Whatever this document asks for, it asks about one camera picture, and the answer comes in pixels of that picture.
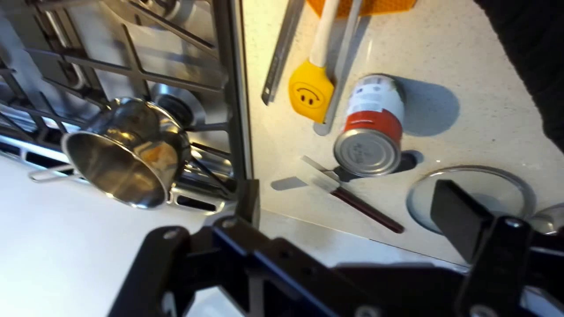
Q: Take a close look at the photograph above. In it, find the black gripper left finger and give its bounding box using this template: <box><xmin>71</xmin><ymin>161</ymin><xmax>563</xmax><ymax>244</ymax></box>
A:
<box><xmin>106</xmin><ymin>175</ymin><xmax>378</xmax><ymax>317</ymax></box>

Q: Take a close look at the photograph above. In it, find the glass pot lid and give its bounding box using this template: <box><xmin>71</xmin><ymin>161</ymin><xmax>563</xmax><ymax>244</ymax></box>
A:
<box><xmin>404</xmin><ymin>163</ymin><xmax>538</xmax><ymax>235</ymax></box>

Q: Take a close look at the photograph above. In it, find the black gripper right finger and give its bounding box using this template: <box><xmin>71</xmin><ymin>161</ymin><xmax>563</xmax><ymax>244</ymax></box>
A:
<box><xmin>430</xmin><ymin>177</ymin><xmax>564</xmax><ymax>317</ymax></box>

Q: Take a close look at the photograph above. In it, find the stainless steel gas range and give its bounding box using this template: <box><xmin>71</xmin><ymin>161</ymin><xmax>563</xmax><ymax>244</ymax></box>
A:
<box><xmin>0</xmin><ymin>0</ymin><xmax>258</xmax><ymax>216</ymax></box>

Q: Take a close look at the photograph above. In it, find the small steel saucepan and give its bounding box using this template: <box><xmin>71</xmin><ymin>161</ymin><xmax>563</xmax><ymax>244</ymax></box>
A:
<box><xmin>60</xmin><ymin>94</ymin><xmax>194</xmax><ymax>211</ymax></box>

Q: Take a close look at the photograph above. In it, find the red white soup can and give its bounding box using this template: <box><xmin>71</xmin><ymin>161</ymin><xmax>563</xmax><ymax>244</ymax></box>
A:
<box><xmin>332</xmin><ymin>71</ymin><xmax>407</xmax><ymax>179</ymax></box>

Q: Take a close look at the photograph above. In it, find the dark red handled knife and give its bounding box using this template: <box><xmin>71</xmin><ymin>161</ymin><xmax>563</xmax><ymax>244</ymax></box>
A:
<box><xmin>300</xmin><ymin>152</ymin><xmax>407</xmax><ymax>235</ymax></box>

